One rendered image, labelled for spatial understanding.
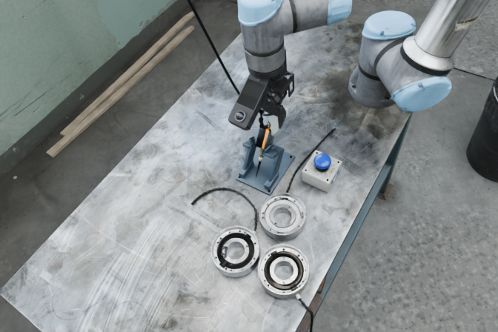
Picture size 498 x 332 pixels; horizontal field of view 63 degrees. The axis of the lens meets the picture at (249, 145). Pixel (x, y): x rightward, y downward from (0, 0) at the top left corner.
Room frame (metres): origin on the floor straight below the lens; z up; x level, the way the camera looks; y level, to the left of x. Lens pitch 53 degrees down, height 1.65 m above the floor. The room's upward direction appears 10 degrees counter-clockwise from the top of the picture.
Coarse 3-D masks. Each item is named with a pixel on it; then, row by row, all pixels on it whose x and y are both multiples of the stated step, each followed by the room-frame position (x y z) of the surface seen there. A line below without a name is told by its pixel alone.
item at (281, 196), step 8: (264, 200) 0.44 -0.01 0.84; (272, 200) 0.45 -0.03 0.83; (288, 200) 0.44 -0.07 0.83; (296, 200) 0.44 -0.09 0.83; (264, 208) 0.43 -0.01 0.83; (272, 208) 0.43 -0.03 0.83; (280, 208) 0.43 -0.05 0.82; (288, 208) 0.42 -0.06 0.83; (304, 208) 0.41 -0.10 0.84; (264, 216) 0.41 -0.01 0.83; (272, 216) 0.41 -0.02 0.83; (304, 216) 0.39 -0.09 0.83; (264, 224) 0.39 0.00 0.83; (280, 224) 0.39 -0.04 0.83; (288, 224) 0.38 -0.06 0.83; (304, 224) 0.37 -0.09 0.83; (272, 232) 0.36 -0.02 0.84; (288, 232) 0.36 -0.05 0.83; (296, 232) 0.36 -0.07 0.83
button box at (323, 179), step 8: (320, 152) 0.54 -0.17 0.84; (312, 160) 0.53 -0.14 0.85; (336, 160) 0.51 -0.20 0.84; (304, 168) 0.51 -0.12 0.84; (312, 168) 0.50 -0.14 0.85; (328, 168) 0.50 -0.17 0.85; (336, 168) 0.49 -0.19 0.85; (304, 176) 0.50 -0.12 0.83; (312, 176) 0.48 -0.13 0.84; (320, 176) 0.48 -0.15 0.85; (328, 176) 0.47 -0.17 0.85; (336, 176) 0.49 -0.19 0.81; (312, 184) 0.48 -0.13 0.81; (320, 184) 0.47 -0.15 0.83; (328, 184) 0.46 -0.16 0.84
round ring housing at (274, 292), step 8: (272, 248) 0.33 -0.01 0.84; (280, 248) 0.33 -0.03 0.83; (288, 248) 0.33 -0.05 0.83; (296, 248) 0.32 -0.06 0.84; (264, 256) 0.32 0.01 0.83; (304, 256) 0.30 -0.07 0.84; (264, 264) 0.30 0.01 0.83; (272, 264) 0.30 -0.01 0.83; (280, 264) 0.30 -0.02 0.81; (288, 264) 0.30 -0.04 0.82; (304, 264) 0.29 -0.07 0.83; (272, 272) 0.28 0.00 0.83; (296, 272) 0.27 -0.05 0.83; (304, 272) 0.27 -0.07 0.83; (280, 280) 0.26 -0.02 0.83; (288, 280) 0.26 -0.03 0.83; (304, 280) 0.26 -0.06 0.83; (272, 288) 0.25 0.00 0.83; (304, 288) 0.24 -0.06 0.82; (280, 296) 0.23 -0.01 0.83; (288, 296) 0.23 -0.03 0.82
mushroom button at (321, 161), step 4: (316, 156) 0.52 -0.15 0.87; (320, 156) 0.51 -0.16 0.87; (324, 156) 0.51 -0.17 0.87; (328, 156) 0.51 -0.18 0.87; (316, 160) 0.51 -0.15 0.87; (320, 160) 0.50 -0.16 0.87; (324, 160) 0.50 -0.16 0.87; (328, 160) 0.50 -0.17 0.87; (316, 164) 0.50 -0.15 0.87; (320, 164) 0.49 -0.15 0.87; (324, 164) 0.49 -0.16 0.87; (328, 164) 0.49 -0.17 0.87; (320, 168) 0.49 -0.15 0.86; (324, 168) 0.49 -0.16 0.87
